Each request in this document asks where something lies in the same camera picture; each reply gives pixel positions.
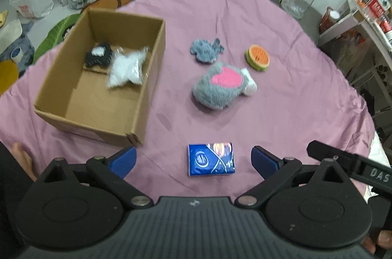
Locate small grey bunny plush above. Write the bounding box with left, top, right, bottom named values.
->
left=190, top=38, right=224, bottom=64

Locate person's right hand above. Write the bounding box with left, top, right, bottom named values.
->
left=361, top=231, right=392, bottom=255

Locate white shelf unit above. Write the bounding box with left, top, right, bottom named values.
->
left=317, top=0, right=392, bottom=112

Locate white plush in plastic bag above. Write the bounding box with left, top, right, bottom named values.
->
left=107, top=46, right=151, bottom=89

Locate yellow cushion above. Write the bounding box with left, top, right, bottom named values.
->
left=0, top=59, right=19, bottom=96

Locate blue tissue pack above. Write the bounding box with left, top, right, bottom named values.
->
left=187, top=142, right=236, bottom=177

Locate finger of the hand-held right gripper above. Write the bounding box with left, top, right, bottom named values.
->
left=307, top=140, right=363, bottom=178

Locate grey fluffy rug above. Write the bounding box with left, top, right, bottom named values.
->
left=0, top=20, right=36, bottom=79

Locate black and white plush toy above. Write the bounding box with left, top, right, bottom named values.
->
left=84, top=44, right=114, bottom=68

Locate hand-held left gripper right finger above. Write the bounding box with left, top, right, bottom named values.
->
left=234, top=146, right=356, bottom=209

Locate green leaf rug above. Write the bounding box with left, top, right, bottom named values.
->
left=32, top=12, right=82, bottom=63

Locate burger plush toy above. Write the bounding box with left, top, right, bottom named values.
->
left=244, top=45, right=270, bottom=73

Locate brown cardboard box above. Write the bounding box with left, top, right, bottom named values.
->
left=33, top=8, right=166, bottom=148

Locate pink bedsheet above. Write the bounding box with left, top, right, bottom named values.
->
left=0, top=0, right=377, bottom=207

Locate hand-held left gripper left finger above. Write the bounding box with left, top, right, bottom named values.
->
left=37, top=145, right=154, bottom=210

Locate grey plush with pink heart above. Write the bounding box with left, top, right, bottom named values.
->
left=192, top=61, right=258, bottom=111

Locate grey nightstand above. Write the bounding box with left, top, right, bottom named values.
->
left=260, top=0, right=325, bottom=45

